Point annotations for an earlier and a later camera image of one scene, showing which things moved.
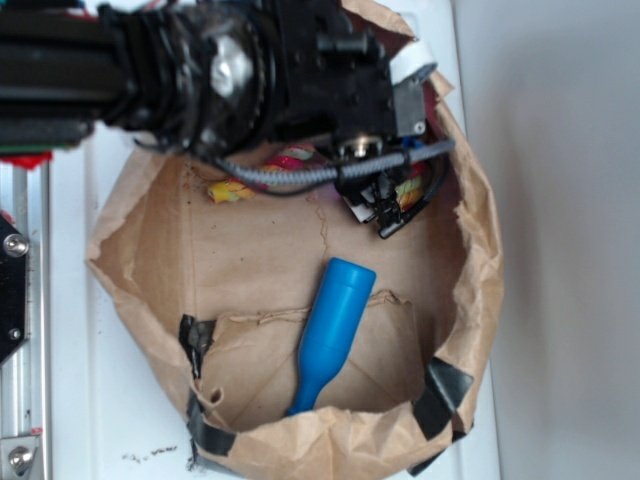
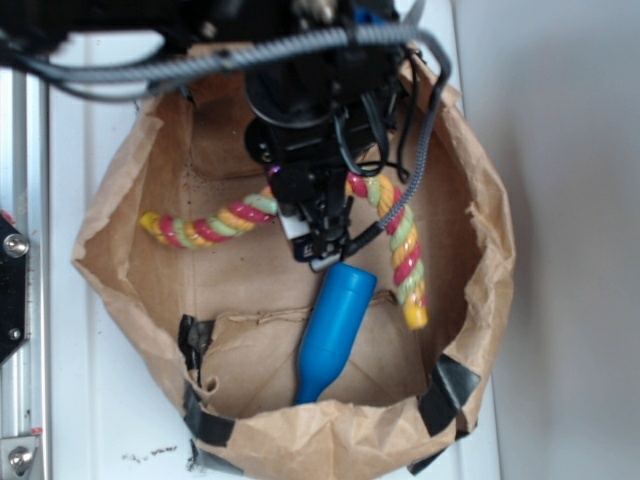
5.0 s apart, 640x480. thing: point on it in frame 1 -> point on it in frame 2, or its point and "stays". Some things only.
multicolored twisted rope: [408, 189] -> [177, 231]
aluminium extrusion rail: [26, 405] stays
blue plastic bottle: [338, 311] stays
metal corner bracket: [16, 456] stays
